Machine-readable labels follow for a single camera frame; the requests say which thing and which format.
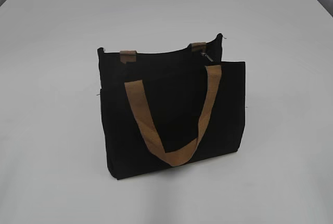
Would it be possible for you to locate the silver zipper pull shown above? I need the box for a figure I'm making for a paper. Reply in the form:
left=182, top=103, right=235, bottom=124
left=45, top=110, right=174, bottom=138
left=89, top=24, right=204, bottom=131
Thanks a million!
left=200, top=52, right=214, bottom=62

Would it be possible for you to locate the black canvas tote bag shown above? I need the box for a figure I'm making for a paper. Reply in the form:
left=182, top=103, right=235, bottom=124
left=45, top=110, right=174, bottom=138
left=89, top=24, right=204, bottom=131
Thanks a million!
left=97, top=34, right=246, bottom=180

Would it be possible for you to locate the tan rear bag handle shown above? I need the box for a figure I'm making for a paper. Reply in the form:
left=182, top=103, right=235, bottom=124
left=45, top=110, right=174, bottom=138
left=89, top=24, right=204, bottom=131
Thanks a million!
left=119, top=42, right=207, bottom=64

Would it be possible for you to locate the tan front bag handle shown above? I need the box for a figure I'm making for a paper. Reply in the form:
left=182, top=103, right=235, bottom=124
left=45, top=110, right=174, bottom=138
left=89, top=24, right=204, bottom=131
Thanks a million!
left=124, top=65, right=222, bottom=167

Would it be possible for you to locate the tan bag handle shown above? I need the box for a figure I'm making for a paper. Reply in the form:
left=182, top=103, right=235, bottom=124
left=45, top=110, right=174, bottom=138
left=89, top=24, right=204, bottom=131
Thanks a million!
left=124, top=65, right=222, bottom=167
left=119, top=42, right=207, bottom=64

